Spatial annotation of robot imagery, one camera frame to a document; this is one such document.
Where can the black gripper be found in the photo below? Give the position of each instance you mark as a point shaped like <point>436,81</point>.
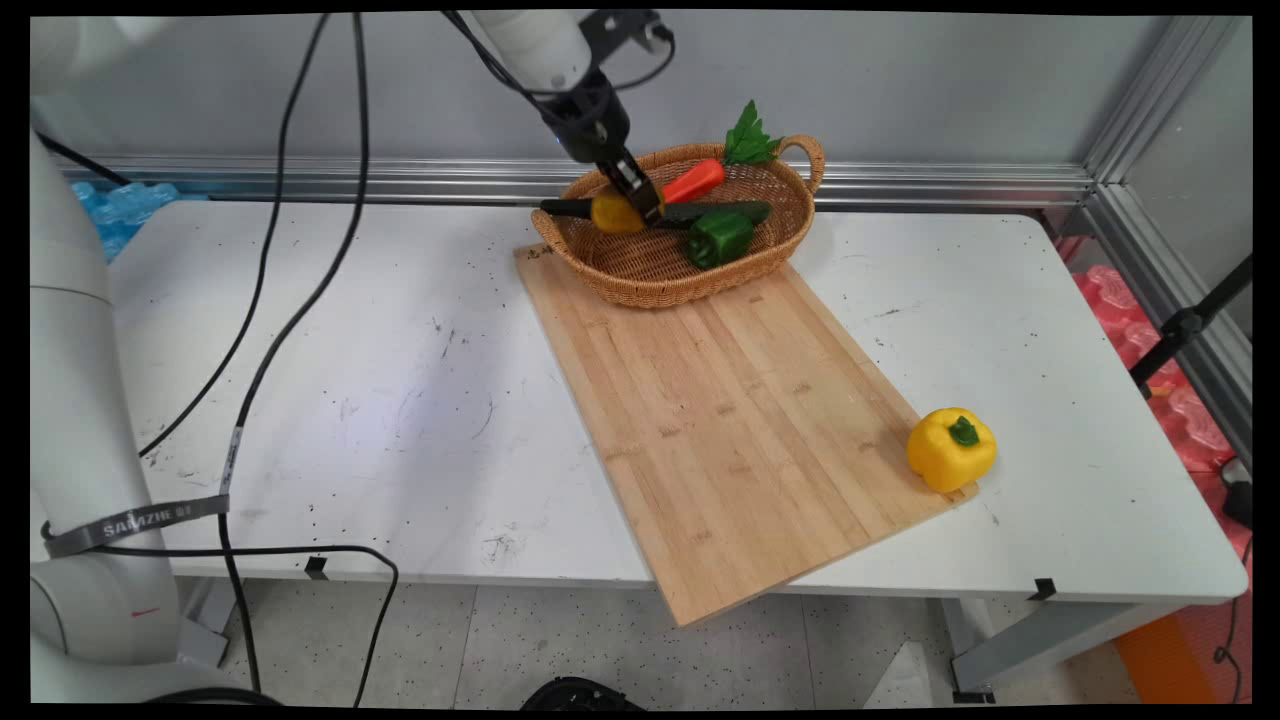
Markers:
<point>590,120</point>

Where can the yellow-brown potato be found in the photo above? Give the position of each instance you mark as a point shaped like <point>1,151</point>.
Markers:
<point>613,215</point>

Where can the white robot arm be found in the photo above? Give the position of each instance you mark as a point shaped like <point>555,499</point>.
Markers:
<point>80,400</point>

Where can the orange carrot with green leaves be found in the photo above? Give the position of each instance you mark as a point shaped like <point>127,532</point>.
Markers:
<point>695,180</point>

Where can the woven wicker basket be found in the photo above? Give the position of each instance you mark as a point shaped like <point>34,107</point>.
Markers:
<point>650,270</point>

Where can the dark green cucumber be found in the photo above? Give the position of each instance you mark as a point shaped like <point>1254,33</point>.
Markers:
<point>725,211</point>

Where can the green bell pepper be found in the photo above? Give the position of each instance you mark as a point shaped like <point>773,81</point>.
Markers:
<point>720,240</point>

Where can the bamboo cutting board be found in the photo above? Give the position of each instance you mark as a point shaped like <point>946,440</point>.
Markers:
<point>740,430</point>

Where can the yellow bell pepper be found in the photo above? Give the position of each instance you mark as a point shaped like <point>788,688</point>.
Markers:
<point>940,460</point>

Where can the black table edge clip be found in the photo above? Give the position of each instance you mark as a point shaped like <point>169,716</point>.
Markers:
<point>316,568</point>
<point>1043,589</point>

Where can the blue foam sheet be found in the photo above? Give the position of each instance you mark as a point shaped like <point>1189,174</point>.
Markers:
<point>125,210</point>

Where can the black round object on floor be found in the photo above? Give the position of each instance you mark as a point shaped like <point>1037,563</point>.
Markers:
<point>580,695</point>

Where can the black tripod leg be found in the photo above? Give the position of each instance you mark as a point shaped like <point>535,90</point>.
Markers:
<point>1185,325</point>

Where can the pink foam sheet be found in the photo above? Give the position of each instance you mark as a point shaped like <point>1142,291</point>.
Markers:
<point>1180,410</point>

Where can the grey table leg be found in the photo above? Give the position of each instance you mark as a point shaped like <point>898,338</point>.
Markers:
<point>1040,645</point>

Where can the black power adapter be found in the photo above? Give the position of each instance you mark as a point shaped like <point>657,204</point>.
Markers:
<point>1238,503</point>

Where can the orange box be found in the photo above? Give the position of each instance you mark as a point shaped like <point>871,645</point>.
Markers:
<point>1165,660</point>

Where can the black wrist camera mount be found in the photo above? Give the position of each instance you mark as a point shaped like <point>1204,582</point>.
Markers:
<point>625,28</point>

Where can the horizontal aluminium frame rail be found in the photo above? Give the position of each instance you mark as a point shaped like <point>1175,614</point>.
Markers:
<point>400,178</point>

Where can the aluminium frame corner post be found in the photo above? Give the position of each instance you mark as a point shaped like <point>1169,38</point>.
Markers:
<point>1160,200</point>

